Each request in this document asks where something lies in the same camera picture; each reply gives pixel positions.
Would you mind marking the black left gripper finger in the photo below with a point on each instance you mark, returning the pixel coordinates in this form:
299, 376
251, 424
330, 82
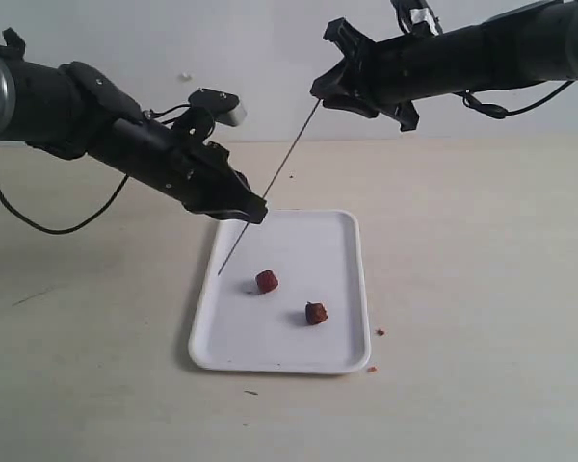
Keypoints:
216, 207
242, 199

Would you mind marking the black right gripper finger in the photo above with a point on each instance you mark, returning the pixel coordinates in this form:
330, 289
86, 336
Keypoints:
340, 81
356, 104

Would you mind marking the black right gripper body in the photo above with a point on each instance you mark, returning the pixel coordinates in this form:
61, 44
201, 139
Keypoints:
359, 49

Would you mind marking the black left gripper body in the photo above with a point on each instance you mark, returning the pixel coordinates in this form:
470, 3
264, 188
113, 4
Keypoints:
196, 174

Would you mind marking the thin metal skewer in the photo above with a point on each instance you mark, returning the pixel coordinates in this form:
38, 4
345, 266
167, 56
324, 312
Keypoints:
270, 185

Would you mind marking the red-brown food ball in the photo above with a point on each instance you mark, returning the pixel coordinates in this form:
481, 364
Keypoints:
315, 313
266, 281

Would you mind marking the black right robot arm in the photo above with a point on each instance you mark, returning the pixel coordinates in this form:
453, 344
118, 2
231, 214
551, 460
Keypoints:
528, 46

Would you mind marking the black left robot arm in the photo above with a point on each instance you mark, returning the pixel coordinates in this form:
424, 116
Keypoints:
74, 110

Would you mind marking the white rectangular plastic tray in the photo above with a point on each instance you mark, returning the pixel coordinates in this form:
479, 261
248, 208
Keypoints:
316, 257

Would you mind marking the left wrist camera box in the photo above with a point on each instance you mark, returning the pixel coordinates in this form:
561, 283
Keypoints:
226, 108

